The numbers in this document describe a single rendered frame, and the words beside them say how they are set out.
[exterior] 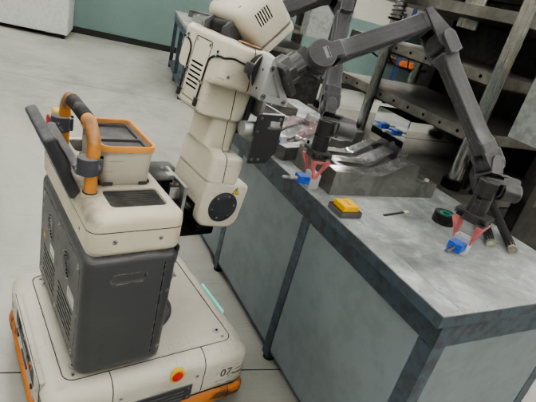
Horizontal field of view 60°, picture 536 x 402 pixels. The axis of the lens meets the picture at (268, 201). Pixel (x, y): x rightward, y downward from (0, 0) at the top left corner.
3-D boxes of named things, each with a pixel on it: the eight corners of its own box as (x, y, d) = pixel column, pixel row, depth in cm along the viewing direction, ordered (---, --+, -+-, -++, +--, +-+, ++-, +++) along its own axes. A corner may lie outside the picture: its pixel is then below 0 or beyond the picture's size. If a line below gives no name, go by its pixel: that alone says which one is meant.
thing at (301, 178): (282, 187, 157) (286, 171, 155) (277, 180, 161) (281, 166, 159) (317, 189, 162) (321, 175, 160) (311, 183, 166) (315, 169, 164)
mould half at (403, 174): (329, 195, 160) (340, 159, 155) (293, 164, 180) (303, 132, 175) (431, 198, 184) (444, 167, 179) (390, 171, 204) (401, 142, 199)
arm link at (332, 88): (333, 9, 169) (341, -10, 159) (347, 13, 170) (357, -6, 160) (316, 118, 160) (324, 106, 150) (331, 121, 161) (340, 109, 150)
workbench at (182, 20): (175, 99, 539) (188, 19, 503) (167, 65, 702) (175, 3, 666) (234, 109, 562) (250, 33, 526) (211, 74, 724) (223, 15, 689)
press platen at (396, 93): (470, 143, 205) (474, 132, 203) (336, 78, 291) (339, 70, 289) (565, 154, 240) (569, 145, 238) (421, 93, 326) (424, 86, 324)
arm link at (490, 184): (478, 171, 136) (488, 179, 130) (498, 176, 137) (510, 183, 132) (468, 193, 138) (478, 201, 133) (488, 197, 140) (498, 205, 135)
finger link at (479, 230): (459, 234, 146) (471, 208, 142) (480, 246, 142) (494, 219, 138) (450, 239, 141) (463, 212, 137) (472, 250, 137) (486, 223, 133)
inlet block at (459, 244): (450, 262, 135) (457, 247, 133) (435, 254, 138) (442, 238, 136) (467, 253, 144) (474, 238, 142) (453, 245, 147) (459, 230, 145)
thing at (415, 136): (399, 153, 241) (411, 121, 234) (368, 135, 262) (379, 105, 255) (463, 159, 265) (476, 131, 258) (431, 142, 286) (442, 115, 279)
